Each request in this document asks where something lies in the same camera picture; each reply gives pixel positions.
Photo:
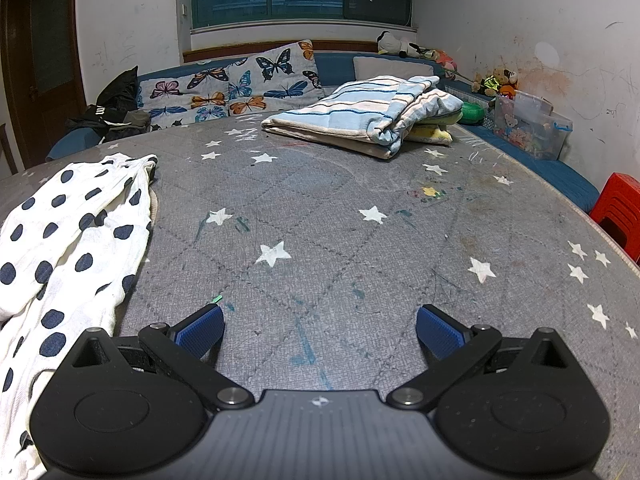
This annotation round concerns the blue sofa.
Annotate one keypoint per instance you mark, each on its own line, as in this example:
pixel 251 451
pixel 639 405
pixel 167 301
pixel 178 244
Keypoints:
pixel 335 67

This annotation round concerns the grey star-print table cover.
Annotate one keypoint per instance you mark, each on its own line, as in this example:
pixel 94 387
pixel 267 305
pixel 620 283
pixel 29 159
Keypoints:
pixel 325 210

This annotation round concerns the black jacket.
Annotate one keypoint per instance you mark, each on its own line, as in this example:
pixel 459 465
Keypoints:
pixel 117 90

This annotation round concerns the brown teddy bear plush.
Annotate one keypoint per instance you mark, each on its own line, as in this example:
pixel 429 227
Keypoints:
pixel 507 80

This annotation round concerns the folded white blanket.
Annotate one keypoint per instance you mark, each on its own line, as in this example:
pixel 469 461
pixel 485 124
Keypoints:
pixel 340 115

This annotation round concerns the brown wooden door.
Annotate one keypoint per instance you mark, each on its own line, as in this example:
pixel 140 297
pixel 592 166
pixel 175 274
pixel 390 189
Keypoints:
pixel 45 60

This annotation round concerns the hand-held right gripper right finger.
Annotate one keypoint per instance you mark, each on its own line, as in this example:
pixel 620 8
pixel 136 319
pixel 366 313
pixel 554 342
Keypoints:
pixel 440 332

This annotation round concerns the black and white plush toy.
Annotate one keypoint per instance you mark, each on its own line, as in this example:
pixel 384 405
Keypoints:
pixel 390 42

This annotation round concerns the pink plush toy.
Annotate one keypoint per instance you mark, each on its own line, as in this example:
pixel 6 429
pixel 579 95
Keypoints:
pixel 445 62

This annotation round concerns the red plastic stool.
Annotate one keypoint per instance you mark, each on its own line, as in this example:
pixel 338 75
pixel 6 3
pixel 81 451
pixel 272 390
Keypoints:
pixel 620 205

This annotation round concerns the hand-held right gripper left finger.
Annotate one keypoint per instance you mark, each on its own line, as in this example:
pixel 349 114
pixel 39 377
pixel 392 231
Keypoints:
pixel 202 332

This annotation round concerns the clear plastic storage box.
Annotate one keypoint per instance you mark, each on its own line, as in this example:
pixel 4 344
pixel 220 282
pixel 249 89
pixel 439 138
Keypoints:
pixel 530 125

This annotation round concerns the white navy polka dot garment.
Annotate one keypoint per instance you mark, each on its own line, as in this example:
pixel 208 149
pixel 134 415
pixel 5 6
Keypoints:
pixel 75 220

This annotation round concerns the folded yellow cloth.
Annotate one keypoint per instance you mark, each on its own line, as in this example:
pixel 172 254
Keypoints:
pixel 430 134

